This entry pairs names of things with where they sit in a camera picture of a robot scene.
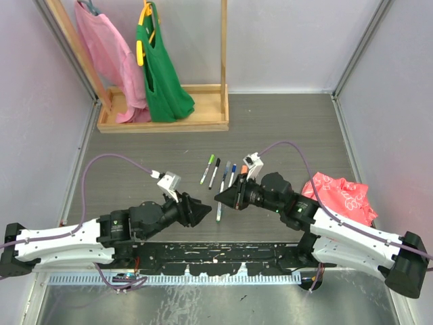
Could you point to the yellow hanger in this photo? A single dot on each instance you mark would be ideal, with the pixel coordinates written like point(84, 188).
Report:
point(148, 33)

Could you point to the white pen green tip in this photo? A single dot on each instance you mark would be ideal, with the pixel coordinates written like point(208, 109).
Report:
point(205, 173)

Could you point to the orange highlighter cap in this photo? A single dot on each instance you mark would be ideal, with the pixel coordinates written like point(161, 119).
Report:
point(244, 169)

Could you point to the pink shirt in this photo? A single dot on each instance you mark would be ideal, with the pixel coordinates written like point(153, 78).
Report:
point(114, 60)

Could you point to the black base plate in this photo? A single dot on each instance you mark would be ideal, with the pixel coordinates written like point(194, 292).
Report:
point(213, 259)

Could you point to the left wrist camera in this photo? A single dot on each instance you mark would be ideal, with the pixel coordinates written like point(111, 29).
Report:
point(168, 183)

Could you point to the grey slotted cable duct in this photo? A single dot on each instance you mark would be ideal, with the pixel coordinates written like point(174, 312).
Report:
point(94, 279)

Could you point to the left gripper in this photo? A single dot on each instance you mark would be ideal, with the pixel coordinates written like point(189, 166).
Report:
point(191, 210)

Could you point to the black white marker pen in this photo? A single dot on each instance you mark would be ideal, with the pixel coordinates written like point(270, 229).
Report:
point(214, 173)

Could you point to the blue grey hanger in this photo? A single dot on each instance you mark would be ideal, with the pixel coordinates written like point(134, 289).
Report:
point(90, 7)

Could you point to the green tank top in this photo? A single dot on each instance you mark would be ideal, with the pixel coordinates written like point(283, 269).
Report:
point(167, 101)

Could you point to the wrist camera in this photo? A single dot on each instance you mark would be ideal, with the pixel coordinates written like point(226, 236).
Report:
point(254, 165)
point(168, 183)

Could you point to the white pen black tip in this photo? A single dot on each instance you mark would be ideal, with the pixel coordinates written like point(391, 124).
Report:
point(231, 179)

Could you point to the red patterned cloth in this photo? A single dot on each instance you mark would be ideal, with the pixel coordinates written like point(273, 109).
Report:
point(345, 198)

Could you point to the wooden clothes rack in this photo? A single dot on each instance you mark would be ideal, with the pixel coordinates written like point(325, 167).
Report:
point(211, 110)

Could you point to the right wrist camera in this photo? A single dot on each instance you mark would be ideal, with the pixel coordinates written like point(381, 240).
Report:
point(254, 165)

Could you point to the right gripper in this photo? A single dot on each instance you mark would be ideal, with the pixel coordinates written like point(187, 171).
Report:
point(235, 196)

